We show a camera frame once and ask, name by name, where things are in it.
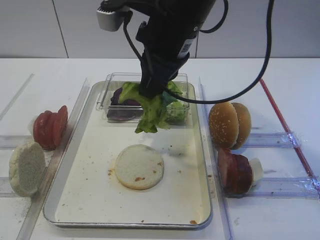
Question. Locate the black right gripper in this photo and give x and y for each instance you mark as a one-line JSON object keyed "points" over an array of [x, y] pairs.
{"points": [[172, 27]]}

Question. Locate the green lettuce leaf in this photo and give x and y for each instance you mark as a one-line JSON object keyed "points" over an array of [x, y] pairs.
{"points": [[154, 110]]}

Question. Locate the green lettuce in container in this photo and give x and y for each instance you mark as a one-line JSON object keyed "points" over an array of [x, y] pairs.
{"points": [[176, 110]]}

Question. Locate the front tomato slice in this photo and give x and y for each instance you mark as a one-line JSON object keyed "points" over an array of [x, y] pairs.
{"points": [[59, 125]]}

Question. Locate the front meat patty slice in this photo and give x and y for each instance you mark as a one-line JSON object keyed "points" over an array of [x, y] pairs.
{"points": [[227, 169]]}

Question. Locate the rear tomato slices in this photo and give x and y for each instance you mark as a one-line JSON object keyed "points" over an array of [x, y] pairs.
{"points": [[43, 129]]}

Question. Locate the rear meat patty slices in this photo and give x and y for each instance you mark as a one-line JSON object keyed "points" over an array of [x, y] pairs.
{"points": [[239, 175]]}

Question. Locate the white cheese slice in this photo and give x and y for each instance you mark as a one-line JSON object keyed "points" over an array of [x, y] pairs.
{"points": [[257, 170]]}

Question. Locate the white bread bun slice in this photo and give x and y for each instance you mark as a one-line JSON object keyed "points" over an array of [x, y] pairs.
{"points": [[26, 167]]}

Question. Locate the purple cabbage leaves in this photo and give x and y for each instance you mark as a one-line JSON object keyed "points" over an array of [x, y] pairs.
{"points": [[125, 111]]}

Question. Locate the clear plastic container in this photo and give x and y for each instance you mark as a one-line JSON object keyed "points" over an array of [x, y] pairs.
{"points": [[115, 81]]}

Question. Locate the front sesame bun top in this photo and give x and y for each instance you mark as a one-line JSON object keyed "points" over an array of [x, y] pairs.
{"points": [[223, 124]]}

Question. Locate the rear bun top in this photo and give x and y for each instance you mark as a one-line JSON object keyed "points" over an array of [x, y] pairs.
{"points": [[244, 124]]}

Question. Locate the bottom bun slice on tray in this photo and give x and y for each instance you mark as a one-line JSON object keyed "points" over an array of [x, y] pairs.
{"points": [[139, 167]]}

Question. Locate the silver metal baking tray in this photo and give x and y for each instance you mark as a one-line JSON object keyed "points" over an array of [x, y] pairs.
{"points": [[86, 192]]}

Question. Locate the upper right clear holder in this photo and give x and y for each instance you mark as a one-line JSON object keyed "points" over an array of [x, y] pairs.
{"points": [[278, 140]]}

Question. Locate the clear holder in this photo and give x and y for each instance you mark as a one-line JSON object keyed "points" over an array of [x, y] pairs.
{"points": [[9, 142], [6, 190], [285, 187], [278, 140]]}

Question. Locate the lower right clear holder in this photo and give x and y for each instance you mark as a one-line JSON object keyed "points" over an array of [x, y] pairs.
{"points": [[285, 187]]}

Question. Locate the upper left clear holder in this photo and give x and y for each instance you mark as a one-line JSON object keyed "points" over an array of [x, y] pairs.
{"points": [[9, 142]]}

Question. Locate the lower left clear holder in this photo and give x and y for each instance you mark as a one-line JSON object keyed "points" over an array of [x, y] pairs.
{"points": [[6, 190]]}

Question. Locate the red plastic strip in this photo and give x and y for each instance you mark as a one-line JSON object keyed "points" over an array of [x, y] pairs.
{"points": [[298, 150]]}

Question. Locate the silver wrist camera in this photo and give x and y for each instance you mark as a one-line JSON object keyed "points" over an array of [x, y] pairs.
{"points": [[111, 14]]}

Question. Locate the clear rail left of tray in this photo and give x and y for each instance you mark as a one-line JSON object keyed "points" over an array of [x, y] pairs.
{"points": [[37, 201]]}

